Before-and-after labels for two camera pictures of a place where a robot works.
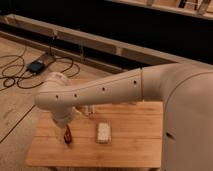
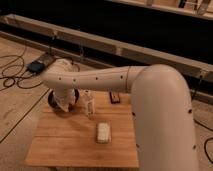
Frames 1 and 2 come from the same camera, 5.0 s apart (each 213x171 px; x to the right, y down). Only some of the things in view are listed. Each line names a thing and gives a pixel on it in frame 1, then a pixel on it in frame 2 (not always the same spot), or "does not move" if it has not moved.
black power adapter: x=35 y=67 does not move
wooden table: x=136 y=138 does not move
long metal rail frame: x=83 y=47 does not move
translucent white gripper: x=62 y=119 to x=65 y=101
